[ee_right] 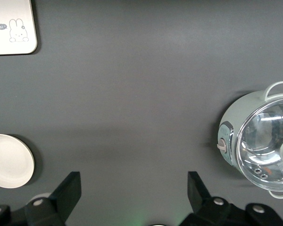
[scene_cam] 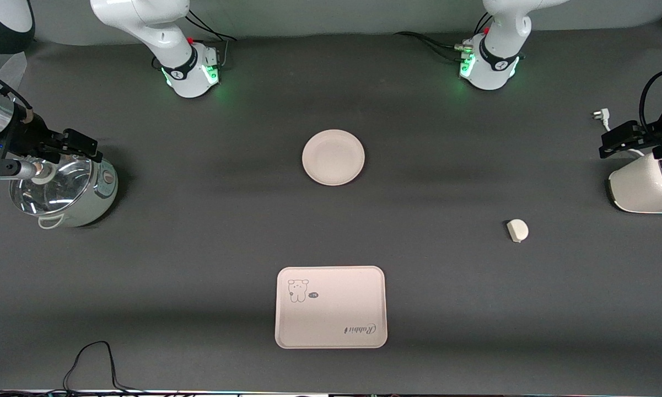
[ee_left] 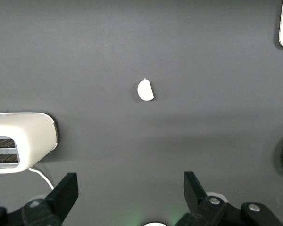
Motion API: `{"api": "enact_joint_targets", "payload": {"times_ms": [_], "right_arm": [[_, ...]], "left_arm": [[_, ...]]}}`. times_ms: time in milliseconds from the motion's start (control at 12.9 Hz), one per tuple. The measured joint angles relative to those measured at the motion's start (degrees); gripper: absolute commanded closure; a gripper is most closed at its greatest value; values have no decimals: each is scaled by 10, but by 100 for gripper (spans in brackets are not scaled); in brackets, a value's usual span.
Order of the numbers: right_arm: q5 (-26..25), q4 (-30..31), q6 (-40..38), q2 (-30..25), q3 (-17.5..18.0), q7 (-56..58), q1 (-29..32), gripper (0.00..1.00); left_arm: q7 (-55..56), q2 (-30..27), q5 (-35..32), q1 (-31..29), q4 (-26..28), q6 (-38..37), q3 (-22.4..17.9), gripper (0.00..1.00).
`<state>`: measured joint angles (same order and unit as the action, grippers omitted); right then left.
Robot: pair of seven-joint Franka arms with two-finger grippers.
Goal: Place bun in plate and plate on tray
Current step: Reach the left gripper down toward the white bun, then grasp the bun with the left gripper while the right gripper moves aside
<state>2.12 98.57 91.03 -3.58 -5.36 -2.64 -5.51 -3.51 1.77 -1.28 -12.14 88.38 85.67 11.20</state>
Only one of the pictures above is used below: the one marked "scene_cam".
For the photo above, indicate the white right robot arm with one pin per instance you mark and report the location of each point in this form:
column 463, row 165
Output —
column 160, row 27

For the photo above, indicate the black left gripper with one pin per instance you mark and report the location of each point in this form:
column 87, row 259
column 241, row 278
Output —
column 651, row 134

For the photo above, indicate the beige rectangular rabbit tray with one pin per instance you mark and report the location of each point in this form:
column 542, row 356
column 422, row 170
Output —
column 330, row 309

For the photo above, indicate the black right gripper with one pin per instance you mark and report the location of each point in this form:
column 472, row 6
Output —
column 37, row 139

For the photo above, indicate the white steamed bun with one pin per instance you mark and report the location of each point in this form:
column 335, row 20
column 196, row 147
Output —
column 517, row 230

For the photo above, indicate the white toaster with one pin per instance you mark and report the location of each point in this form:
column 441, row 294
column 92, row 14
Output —
column 639, row 190

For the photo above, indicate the pale green electric pot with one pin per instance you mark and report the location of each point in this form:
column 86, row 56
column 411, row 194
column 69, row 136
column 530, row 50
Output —
column 96, row 193

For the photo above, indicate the round beige plate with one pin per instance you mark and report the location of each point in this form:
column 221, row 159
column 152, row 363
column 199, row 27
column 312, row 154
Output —
column 333, row 157

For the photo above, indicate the glass pot lid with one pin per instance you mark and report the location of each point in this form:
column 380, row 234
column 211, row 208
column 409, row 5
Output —
column 55, row 190

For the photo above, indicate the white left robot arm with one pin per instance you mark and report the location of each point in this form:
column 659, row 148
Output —
column 496, row 60

